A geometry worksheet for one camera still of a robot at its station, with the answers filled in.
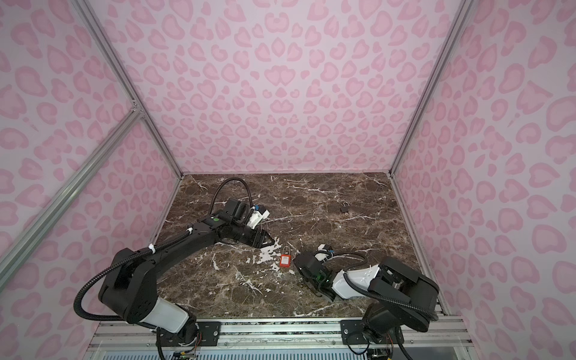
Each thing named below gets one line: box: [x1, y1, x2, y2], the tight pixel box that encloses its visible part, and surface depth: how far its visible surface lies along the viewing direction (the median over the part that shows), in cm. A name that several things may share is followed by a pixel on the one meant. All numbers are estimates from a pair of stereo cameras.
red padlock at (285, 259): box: [279, 245, 291, 268], surface depth 90 cm
